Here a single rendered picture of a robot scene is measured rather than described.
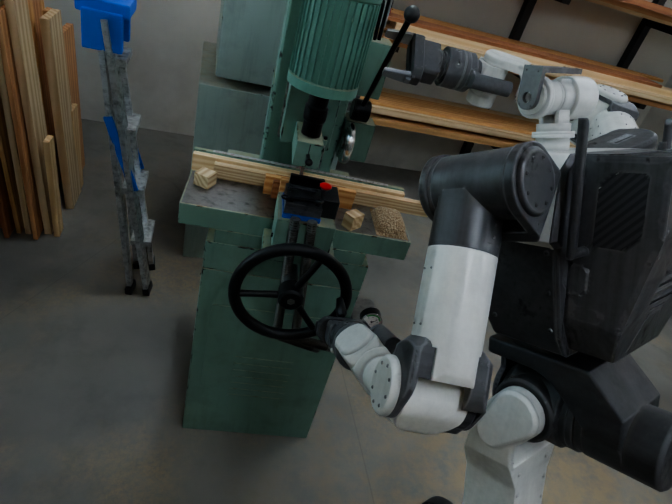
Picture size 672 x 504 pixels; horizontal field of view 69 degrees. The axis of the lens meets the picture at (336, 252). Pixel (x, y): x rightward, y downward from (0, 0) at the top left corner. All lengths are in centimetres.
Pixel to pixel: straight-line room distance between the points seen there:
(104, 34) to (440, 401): 154
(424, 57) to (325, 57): 22
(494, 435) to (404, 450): 108
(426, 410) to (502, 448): 35
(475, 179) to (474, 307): 15
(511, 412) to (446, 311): 35
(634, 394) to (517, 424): 18
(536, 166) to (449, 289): 18
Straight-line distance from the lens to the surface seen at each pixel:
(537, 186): 63
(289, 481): 181
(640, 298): 75
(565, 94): 85
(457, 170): 65
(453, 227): 62
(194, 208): 125
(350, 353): 83
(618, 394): 86
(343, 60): 118
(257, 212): 126
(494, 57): 123
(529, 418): 89
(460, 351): 61
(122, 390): 198
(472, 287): 61
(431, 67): 118
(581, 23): 436
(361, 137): 150
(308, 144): 128
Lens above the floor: 155
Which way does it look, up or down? 33 degrees down
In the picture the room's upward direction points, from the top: 17 degrees clockwise
